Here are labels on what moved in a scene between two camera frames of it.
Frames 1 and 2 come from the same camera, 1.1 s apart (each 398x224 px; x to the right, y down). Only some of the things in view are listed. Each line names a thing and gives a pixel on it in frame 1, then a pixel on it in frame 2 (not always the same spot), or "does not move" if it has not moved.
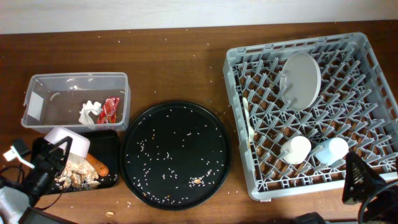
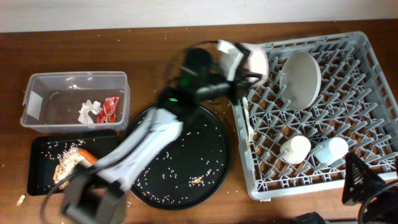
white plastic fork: x=250 y=131 does not move
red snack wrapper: x=107 y=114 does not move
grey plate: x=300 y=81 does not move
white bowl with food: x=78 y=145 → x=257 y=62
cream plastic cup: x=295 y=150 does not move
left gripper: x=41 y=160 → x=231 y=87
